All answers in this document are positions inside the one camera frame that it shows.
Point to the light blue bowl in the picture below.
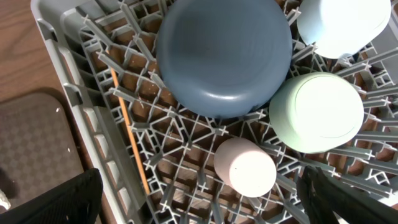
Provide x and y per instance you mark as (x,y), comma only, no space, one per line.
(340,28)

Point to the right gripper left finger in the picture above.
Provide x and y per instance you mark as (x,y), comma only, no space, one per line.
(77,200)

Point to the mint green bowl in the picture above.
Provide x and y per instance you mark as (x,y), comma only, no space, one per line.
(316,112)

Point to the dark brown serving tray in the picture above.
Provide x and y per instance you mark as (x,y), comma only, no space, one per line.
(38,151)

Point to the wooden chopstick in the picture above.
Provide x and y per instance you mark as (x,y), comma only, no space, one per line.
(134,145)

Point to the crumpled white tissue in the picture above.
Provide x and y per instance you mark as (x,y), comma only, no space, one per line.
(4,202)

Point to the dark blue plate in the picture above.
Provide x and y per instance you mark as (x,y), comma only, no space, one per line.
(224,58)

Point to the pink plastic cup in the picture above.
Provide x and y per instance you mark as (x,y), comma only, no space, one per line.
(245,167)

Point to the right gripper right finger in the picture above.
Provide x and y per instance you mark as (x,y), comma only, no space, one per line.
(324,198)

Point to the grey dishwasher rack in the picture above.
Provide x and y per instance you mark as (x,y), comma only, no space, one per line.
(105,49)

